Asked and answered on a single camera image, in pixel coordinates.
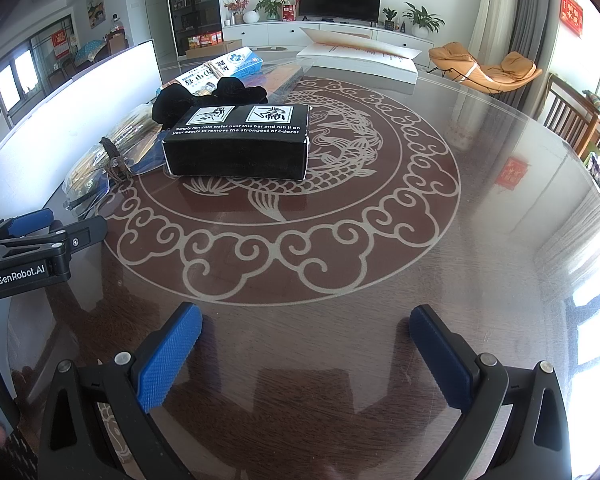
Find wooden chair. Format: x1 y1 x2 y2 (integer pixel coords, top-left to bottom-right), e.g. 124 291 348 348
542 73 600 162

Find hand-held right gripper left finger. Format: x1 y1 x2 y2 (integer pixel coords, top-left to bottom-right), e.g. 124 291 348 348
40 301 203 480

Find black printed cardboard box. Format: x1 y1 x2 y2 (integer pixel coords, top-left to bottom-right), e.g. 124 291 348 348
161 105 311 181

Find large green potted plant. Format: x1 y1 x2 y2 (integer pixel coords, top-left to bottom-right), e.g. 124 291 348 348
402 2 447 38

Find leafy green potted plant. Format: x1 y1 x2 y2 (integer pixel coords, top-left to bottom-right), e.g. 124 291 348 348
254 0 292 22

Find red flowers in vase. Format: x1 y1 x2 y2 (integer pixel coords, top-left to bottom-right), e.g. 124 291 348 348
223 0 254 26

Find blue patterned cloth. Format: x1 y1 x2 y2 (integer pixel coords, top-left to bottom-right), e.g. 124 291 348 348
74 40 110 65

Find blue and white box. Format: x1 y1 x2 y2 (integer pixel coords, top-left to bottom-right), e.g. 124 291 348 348
224 46 264 79

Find phone case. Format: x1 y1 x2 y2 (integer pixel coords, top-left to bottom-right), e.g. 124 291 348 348
266 61 317 107

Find grey curtain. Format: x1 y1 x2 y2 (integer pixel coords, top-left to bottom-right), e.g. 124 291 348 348
500 0 564 111

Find dark glass display cabinet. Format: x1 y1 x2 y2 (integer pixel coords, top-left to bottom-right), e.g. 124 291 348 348
163 0 224 59

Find red door poster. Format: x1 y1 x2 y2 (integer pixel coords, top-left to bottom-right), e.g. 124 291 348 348
51 28 71 59

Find cream curtain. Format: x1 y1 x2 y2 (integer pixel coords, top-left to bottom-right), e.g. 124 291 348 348
467 0 522 67

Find framed wall painting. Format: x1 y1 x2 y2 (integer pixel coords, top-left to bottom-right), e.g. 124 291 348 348
85 0 106 29

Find clear plastic packet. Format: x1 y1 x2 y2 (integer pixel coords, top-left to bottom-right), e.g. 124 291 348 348
61 141 133 213
104 104 172 173

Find black cloth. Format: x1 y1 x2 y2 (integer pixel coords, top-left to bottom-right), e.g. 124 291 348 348
152 77 269 125

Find large white box with flap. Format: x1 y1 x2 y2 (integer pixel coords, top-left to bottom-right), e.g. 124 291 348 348
296 27 424 86

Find brown cardboard box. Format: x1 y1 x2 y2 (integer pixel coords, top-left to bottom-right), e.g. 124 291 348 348
184 38 244 59

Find white television cabinet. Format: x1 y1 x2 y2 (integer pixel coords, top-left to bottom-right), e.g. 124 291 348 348
222 20 437 56

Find red wall hanging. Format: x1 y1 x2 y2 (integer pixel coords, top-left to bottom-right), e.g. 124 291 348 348
560 0 585 37

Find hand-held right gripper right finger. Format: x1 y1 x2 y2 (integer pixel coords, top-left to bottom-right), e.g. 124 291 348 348
409 304 573 480

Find orange lounge chair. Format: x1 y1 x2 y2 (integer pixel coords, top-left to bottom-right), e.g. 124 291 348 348
428 41 544 97

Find orange packets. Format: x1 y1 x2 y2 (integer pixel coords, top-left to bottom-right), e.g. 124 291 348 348
187 31 224 50

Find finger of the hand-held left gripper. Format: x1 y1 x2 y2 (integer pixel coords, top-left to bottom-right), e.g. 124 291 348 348
0 215 109 263
0 208 57 247

